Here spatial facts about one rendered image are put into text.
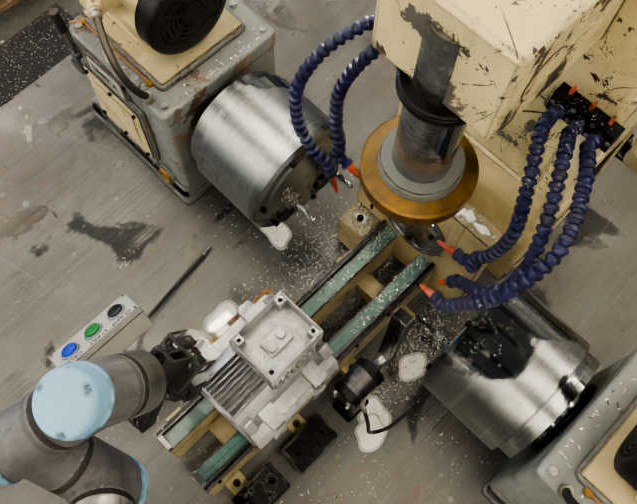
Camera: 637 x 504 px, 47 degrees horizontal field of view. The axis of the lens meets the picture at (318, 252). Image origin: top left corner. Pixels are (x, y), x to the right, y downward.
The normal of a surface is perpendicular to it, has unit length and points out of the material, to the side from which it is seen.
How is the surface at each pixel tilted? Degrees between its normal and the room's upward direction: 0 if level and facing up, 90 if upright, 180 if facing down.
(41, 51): 0
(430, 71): 90
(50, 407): 25
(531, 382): 17
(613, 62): 90
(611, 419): 0
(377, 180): 0
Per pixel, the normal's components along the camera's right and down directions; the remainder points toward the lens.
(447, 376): -0.59, 0.36
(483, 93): -0.71, 0.65
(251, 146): -0.32, -0.02
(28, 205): 0.02, -0.37
